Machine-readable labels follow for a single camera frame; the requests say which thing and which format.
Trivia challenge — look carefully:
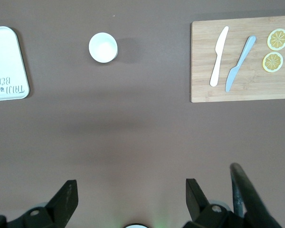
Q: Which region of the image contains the yellow lemon slice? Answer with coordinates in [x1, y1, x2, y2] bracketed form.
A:
[262, 51, 284, 73]
[266, 28, 285, 51]

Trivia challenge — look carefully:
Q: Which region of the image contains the cream bear print tray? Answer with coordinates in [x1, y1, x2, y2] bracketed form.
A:
[0, 26, 30, 102]

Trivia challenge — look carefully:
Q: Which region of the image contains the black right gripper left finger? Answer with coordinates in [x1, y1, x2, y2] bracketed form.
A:
[23, 180, 79, 228]

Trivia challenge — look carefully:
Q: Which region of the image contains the white plastic knife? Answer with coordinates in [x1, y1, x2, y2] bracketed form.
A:
[209, 26, 229, 87]

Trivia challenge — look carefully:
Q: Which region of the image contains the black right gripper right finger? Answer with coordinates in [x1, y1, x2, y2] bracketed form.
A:
[185, 178, 231, 228]

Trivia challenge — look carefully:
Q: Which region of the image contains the grey plastic knife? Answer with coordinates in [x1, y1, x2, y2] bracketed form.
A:
[225, 35, 257, 93]

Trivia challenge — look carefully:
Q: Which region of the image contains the white plastic cup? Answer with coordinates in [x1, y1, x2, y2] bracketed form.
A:
[88, 32, 119, 64]

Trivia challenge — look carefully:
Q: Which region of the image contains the bamboo cutting board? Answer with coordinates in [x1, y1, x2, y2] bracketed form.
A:
[190, 15, 285, 103]

